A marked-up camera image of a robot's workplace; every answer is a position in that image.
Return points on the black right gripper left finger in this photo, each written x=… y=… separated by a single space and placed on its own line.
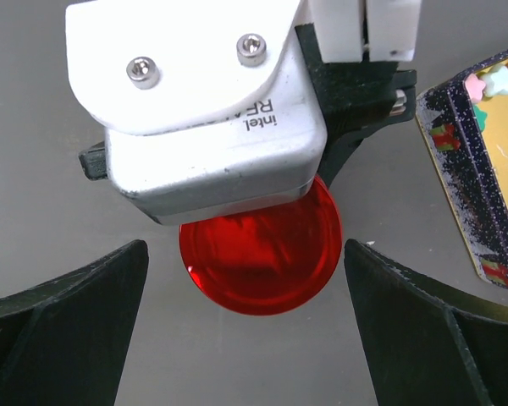
x=65 y=341

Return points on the red round lid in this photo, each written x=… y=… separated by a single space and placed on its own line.
x=267 y=261

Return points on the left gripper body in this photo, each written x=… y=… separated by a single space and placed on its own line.
x=310 y=120

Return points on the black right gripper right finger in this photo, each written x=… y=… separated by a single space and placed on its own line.
x=426 y=343

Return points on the speckled tin pastel star candies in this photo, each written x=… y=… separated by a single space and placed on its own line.
x=464 y=123

